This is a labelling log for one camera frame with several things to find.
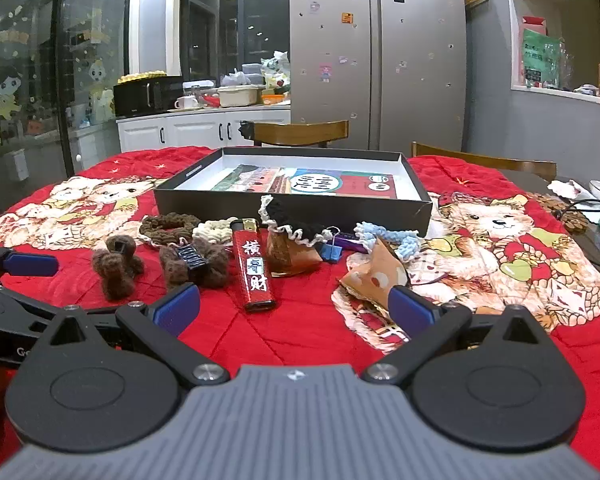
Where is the blue binder clip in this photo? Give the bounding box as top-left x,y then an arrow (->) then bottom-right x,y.
316,227 -> 348,264

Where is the dark kitchen window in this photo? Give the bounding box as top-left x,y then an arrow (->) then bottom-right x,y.
178,0 -> 291,111

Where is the brown crochet piece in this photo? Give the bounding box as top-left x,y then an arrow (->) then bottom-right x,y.
266,230 -> 293,271

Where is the printed snack bag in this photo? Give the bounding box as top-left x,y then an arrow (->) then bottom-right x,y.
261,51 -> 291,93

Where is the cream scrunchie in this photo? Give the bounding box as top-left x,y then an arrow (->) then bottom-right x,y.
192,217 -> 241,247

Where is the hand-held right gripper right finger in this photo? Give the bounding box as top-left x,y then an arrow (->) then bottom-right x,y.
362,284 -> 553,388

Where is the light blue crochet piece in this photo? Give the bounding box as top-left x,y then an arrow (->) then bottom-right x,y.
354,221 -> 423,263

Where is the red printed blanket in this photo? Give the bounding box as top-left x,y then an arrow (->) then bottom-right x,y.
0,145 -> 600,471

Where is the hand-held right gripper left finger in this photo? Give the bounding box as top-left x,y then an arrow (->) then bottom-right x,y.
35,283 -> 230,388

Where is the purple plastic stick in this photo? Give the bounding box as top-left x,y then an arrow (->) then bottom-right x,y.
336,232 -> 370,254

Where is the wooden chair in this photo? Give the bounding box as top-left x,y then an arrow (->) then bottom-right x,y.
240,120 -> 350,150
411,141 -> 558,181

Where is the black shallow box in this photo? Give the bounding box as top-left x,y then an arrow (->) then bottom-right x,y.
152,146 -> 433,238

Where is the black white-trimmed crochet scrunchie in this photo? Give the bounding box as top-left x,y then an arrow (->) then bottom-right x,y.
258,194 -> 333,248

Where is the brown printed snack packet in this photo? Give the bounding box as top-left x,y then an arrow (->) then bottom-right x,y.
336,237 -> 411,306

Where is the white wall shelf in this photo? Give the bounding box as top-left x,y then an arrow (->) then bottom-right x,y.
502,0 -> 600,111

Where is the red lighter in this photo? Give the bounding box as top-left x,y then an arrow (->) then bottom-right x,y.
230,218 -> 277,312

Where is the small brown crochet hair clip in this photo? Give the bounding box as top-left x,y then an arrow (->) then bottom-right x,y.
91,236 -> 145,302

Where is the green bag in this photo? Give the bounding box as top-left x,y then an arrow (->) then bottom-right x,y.
522,29 -> 563,88

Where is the beige basin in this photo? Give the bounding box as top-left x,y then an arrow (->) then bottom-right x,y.
217,85 -> 261,107

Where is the brown scrunchie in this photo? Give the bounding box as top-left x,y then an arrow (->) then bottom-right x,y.
139,213 -> 201,248

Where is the silver refrigerator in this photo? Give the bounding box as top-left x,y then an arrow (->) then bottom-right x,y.
289,0 -> 468,153

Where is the brown crochet claw clip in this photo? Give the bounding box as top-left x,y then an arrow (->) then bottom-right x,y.
159,237 -> 231,291

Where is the printed booklet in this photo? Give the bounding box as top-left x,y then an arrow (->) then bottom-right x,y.
211,165 -> 398,201

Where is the black cable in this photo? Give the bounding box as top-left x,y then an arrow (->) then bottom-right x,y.
555,199 -> 600,271

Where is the white tissue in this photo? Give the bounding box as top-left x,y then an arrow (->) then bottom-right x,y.
547,179 -> 600,206

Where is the glass sliding door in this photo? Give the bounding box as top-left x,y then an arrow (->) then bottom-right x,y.
0,0 -> 135,211

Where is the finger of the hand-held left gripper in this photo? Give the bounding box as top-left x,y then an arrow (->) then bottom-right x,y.
0,285 -> 56,341
0,238 -> 60,283

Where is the brown foil packet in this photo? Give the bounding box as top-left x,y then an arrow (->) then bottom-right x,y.
269,240 -> 324,279

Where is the white cabinet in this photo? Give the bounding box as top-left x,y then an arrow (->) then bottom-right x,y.
116,107 -> 292,153

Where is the black microwave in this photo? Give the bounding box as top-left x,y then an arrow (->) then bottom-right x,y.
112,76 -> 185,117

